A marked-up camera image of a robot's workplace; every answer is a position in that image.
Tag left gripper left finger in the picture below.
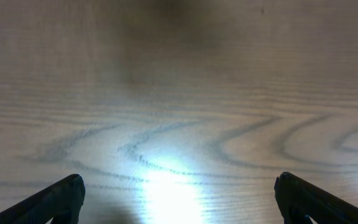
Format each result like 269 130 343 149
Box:
0 174 86 224

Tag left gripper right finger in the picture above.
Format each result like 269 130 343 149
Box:
274 172 358 224

